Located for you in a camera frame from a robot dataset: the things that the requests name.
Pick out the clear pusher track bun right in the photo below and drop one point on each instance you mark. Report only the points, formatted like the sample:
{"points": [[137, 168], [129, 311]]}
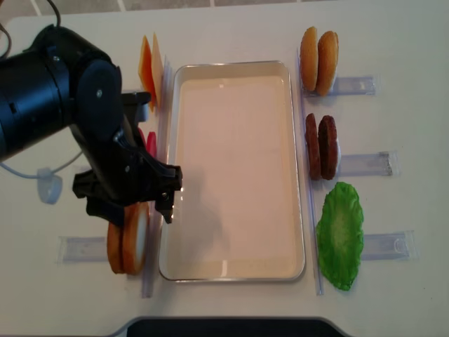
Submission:
{"points": [[360, 85]]}

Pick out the bun slice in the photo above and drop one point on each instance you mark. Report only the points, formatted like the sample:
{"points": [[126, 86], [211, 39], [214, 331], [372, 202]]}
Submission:
{"points": [[328, 48], [309, 58], [114, 248], [134, 238]]}

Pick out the brown meat patty outer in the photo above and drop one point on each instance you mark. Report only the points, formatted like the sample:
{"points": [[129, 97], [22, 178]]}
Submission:
{"points": [[328, 147]]}

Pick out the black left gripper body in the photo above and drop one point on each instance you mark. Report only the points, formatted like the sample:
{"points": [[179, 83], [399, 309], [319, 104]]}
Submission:
{"points": [[122, 171]]}

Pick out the white metal tray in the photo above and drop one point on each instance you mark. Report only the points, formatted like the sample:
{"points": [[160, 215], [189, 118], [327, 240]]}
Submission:
{"points": [[237, 217]]}

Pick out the brown meat patty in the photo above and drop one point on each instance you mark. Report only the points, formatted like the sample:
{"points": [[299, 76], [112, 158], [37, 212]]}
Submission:
{"points": [[313, 147], [328, 147]]}

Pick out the yellow cheese slice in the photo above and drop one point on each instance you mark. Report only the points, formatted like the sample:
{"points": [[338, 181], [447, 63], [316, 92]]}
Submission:
{"points": [[157, 70]]}

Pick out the clear pusher track bun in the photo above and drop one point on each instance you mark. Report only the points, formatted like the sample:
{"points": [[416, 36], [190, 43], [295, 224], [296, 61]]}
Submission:
{"points": [[82, 250], [360, 85]]}

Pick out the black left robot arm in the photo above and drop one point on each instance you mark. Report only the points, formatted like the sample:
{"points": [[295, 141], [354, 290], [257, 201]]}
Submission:
{"points": [[63, 81]]}

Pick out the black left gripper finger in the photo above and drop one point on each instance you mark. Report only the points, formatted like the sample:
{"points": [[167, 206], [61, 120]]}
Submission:
{"points": [[164, 205], [111, 212]]}

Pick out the clear pusher track bun left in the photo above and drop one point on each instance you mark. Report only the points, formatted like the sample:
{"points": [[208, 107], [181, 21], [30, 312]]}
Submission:
{"points": [[82, 250]]}

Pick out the brown meat patty inner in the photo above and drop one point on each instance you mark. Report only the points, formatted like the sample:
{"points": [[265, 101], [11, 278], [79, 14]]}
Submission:
{"points": [[313, 147]]}

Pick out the clear pusher track lettuce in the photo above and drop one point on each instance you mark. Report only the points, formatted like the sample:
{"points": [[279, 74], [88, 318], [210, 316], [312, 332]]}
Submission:
{"points": [[392, 246]]}

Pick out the green lettuce leaf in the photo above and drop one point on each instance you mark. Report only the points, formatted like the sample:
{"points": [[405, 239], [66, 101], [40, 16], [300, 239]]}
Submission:
{"points": [[340, 236]]}

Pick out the clear pusher track patty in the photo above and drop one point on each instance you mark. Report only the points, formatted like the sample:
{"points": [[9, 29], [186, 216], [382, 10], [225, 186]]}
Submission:
{"points": [[375, 164]]}

